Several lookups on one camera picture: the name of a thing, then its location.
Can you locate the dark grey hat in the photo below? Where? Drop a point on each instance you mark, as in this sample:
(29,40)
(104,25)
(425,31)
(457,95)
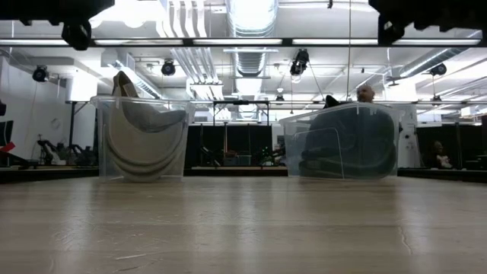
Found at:
(361,144)

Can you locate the black background robot arm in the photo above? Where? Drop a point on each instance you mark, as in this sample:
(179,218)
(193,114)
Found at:
(81,154)
(47,150)
(211,156)
(268,156)

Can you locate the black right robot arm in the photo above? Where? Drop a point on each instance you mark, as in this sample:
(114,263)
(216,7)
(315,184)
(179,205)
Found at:
(456,11)

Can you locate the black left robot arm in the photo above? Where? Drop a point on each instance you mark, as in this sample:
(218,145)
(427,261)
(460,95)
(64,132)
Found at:
(23,7)

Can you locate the black ceiling spotlight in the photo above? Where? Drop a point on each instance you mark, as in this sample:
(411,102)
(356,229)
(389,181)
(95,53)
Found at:
(40,73)
(300,61)
(438,69)
(279,98)
(168,67)

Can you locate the person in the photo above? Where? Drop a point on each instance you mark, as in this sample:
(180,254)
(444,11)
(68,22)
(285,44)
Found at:
(365,93)
(439,152)

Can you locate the clear plastic storage bin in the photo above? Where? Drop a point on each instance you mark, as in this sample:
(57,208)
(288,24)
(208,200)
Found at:
(99,114)
(289,133)

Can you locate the black monitor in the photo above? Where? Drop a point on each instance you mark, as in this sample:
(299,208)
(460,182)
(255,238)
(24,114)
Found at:
(5,131)

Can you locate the red object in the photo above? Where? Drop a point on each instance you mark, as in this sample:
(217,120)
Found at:
(7,147)

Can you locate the overhead light bar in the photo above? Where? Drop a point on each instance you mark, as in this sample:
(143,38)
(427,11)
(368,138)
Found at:
(236,41)

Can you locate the teal storage box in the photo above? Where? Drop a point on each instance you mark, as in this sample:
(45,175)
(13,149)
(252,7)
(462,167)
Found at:
(237,160)

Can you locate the round ceiling duct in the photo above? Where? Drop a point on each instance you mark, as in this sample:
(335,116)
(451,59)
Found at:
(430,62)

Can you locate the black metal table frame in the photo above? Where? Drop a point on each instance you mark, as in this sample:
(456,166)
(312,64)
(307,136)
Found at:
(71,122)
(241,102)

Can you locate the silver ventilation duct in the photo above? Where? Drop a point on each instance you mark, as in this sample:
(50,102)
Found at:
(253,23)

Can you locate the black partition wall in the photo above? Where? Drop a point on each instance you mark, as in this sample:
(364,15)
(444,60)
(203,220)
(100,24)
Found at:
(243,141)
(464,144)

